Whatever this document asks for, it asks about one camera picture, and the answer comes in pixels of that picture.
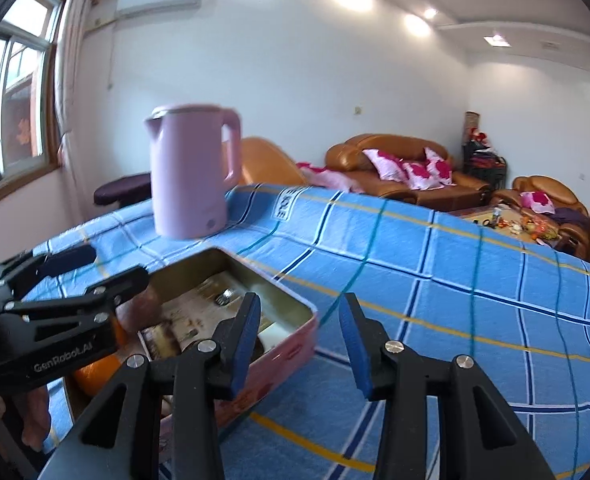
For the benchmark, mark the orange leather chair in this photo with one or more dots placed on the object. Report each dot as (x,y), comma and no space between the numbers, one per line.
(270,160)

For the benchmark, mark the brown leather armchair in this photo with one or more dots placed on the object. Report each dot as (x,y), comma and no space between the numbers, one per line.
(545,185)

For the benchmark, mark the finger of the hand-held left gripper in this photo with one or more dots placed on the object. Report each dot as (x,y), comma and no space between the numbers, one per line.
(100,292)
(60,262)

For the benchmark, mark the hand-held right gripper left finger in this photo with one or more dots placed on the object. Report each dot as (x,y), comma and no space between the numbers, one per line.
(247,345)

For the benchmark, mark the purple blanket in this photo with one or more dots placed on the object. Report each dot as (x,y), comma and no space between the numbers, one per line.
(570,215)

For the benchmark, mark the pink blanket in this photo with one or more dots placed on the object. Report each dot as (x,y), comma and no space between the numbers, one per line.
(325,177)

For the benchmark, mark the dark padded stool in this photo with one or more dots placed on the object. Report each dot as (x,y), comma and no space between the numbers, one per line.
(122,190)

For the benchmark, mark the window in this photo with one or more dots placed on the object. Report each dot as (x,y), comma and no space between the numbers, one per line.
(20,60)

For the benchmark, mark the person's left hand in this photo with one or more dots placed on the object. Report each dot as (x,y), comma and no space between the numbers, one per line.
(32,410)

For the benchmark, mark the large orange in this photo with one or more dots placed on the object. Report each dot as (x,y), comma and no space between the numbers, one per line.
(97,374)

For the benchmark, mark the cluttered coffee table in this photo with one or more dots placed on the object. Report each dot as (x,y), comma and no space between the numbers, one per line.
(520,225)

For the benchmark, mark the brown leather sofa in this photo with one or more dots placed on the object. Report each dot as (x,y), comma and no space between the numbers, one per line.
(375,141)

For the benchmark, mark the printed paper leaflet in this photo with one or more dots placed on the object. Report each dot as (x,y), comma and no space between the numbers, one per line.
(195,310)

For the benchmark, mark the blue checked tablecloth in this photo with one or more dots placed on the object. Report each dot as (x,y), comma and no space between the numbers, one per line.
(425,270)

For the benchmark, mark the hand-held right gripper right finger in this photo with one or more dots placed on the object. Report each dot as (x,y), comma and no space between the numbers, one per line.
(355,355)

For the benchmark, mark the square ceiling light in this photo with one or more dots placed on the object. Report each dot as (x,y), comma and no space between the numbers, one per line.
(497,40)

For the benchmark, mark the pink tin box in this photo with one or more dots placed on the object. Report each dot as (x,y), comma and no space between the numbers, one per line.
(285,355)

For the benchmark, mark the light curtain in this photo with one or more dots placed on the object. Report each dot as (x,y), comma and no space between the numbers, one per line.
(72,85)

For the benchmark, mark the pink electric kettle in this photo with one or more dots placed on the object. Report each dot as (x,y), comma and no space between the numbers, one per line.
(190,175)

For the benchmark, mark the stack of dark chairs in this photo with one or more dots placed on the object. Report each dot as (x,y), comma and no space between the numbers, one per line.
(482,167)

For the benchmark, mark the pink flowered pillow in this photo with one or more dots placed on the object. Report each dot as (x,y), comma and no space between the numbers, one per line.
(537,202)
(385,165)
(437,165)
(417,174)

